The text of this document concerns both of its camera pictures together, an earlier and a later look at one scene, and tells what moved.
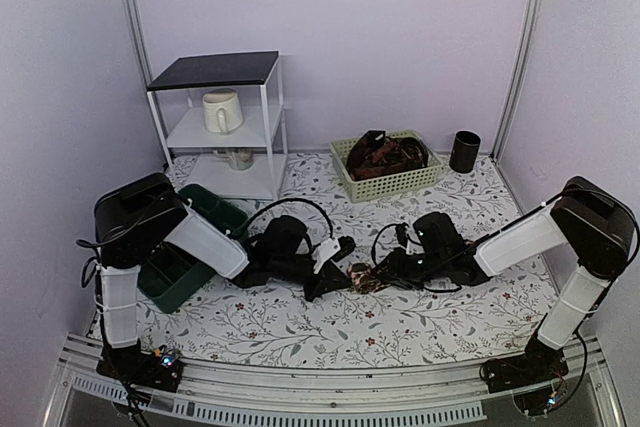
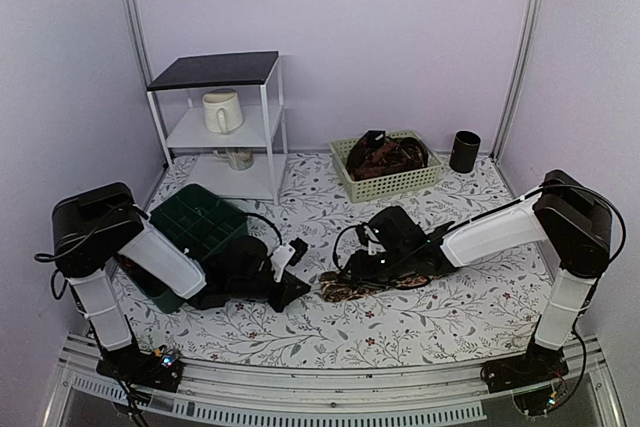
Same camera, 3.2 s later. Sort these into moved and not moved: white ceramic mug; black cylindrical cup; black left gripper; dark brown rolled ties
Moved: black left gripper
Not moved: dark brown rolled ties; black cylindrical cup; white ceramic mug
